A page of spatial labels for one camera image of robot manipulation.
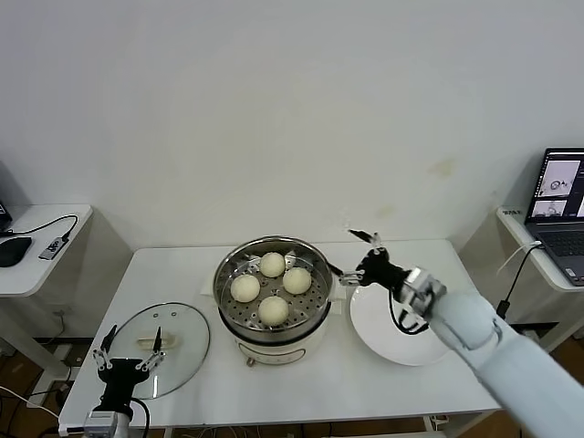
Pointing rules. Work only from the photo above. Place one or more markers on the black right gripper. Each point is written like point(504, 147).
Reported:
point(381, 274)

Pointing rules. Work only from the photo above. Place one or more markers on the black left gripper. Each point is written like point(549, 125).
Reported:
point(121, 378)

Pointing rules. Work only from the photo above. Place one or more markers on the white steamed baozi bun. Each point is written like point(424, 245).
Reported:
point(245, 288)
point(272, 264)
point(297, 280)
point(274, 310)

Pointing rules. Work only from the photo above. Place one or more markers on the light blue right robot arm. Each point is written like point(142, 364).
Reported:
point(502, 365)

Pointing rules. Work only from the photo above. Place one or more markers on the light blue left robot arm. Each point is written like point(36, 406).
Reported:
point(125, 426)

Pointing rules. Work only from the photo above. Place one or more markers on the stainless steel steamer basket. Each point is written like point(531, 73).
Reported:
point(315, 301)

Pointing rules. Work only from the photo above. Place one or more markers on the white round plate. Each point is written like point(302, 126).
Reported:
point(378, 333)

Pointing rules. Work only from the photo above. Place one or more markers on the white side desk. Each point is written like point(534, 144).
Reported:
point(515, 228)
point(27, 278)

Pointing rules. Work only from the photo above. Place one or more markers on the cream electric cooking pot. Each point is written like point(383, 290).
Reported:
point(274, 351)

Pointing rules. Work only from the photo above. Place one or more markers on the grey usb hub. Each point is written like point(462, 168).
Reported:
point(51, 248)

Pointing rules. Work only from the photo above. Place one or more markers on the black computer mouse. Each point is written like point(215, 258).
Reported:
point(13, 251)

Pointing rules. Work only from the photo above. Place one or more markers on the grey open laptop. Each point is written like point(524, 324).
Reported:
point(556, 201)

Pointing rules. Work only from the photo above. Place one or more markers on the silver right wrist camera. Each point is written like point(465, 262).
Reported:
point(424, 289)

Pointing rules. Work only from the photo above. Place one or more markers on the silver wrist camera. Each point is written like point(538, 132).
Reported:
point(424, 289)
point(103, 422)

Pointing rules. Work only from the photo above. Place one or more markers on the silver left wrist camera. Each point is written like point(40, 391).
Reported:
point(103, 422)

